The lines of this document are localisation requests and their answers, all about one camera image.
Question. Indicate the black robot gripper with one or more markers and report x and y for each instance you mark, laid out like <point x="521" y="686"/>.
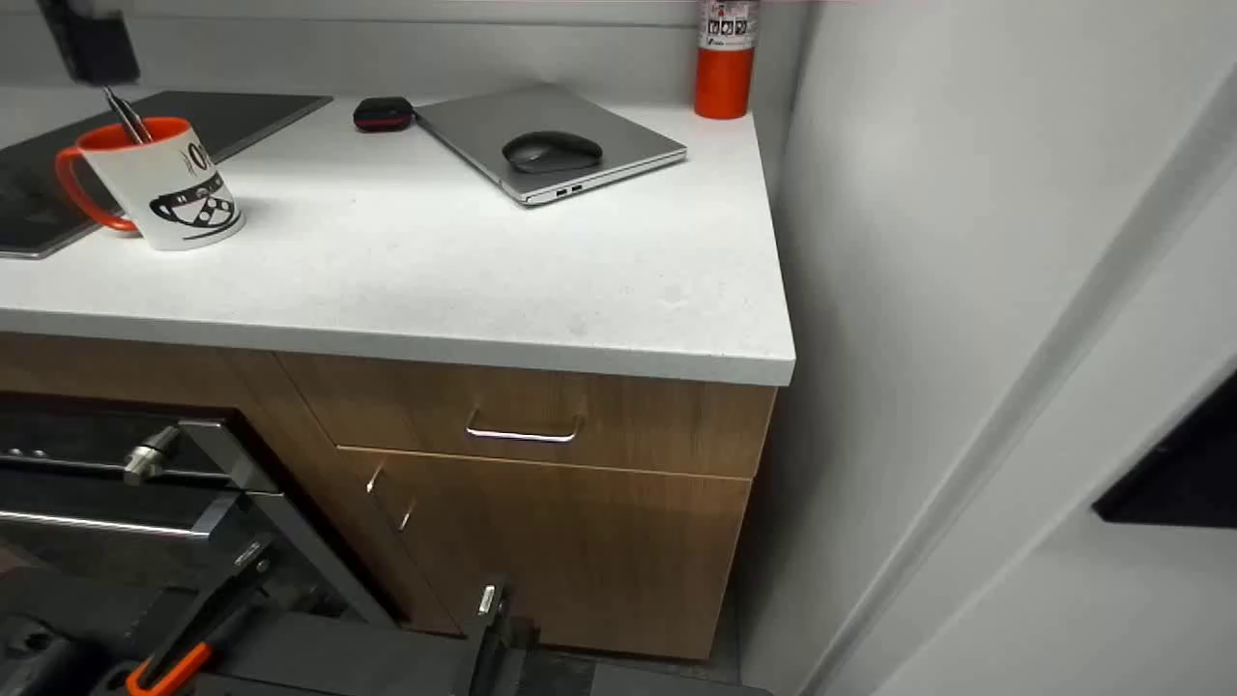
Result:
<point x="80" y="24"/>

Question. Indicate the dark pen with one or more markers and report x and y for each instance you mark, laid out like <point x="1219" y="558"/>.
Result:
<point x="130" y="116"/>

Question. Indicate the small black and red case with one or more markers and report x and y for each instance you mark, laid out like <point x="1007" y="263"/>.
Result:
<point x="384" y="112"/>

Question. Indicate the grey closed laptop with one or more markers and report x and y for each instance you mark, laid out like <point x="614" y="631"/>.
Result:
<point x="541" y="139"/>

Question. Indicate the black computer mouse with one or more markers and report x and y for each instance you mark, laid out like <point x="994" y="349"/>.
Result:
<point x="549" y="152"/>

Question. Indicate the orange and white bottle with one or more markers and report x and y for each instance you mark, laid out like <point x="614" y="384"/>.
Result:
<point x="724" y="59"/>

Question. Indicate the wooden drawer front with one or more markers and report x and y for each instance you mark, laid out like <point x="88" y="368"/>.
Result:
<point x="644" y="417"/>

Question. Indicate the wooden cabinet door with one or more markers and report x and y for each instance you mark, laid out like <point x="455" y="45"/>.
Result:
<point x="580" y="553"/>

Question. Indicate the black clamp with silver knob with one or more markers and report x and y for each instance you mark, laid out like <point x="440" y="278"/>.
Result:
<point x="489" y="639"/>

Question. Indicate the black metal cart frame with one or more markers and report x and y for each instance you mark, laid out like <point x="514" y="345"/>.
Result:
<point x="156" y="515"/>

